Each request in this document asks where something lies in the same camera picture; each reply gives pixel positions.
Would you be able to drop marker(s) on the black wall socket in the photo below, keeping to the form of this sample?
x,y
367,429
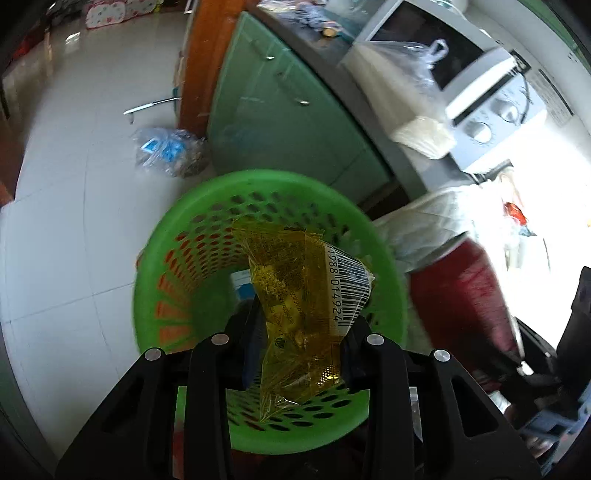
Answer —
x,y
521,62

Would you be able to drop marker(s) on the printed wall notice sticker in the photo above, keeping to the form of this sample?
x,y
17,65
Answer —
x,y
554,94

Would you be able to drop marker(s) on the blue plastic stool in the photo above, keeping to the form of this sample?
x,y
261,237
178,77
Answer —
x,y
549,424

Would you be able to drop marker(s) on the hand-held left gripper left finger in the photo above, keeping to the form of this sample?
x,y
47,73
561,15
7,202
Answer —
x,y
251,355

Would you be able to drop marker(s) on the yellow plastic wrapper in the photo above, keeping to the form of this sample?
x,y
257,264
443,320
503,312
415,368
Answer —
x,y
286,286

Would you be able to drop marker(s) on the brown wooden door frame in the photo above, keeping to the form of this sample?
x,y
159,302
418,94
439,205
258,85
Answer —
x,y
203,60

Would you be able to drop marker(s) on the green perforated plastic basket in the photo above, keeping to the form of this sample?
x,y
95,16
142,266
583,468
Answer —
x,y
277,181

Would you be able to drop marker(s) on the clear plastic bag with rice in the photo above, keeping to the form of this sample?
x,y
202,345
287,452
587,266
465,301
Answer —
x,y
415,115

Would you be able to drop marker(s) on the polka-dot playpen fence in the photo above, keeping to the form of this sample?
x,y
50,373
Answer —
x,y
108,11

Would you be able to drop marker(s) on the white microwave oven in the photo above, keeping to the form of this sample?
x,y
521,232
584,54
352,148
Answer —
x,y
466,55

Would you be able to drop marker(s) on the red packet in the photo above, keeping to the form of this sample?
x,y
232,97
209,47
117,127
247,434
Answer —
x,y
515,213

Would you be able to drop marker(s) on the small round yellow object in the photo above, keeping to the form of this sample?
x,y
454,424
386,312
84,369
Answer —
x,y
330,32

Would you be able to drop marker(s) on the red cloth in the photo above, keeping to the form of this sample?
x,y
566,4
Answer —
x,y
461,295

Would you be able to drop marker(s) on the green base cabinet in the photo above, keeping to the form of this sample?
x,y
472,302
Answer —
x,y
277,115

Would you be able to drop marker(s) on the white quilted blanket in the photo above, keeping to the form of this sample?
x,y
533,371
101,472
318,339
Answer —
x,y
438,212

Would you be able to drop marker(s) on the thin metal rod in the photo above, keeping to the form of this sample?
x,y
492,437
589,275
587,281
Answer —
x,y
147,107

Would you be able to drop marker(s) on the clear plastic bag with scraps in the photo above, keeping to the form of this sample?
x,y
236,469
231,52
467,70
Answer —
x,y
171,152

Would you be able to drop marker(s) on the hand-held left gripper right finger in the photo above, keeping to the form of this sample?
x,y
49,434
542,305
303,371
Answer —
x,y
353,355

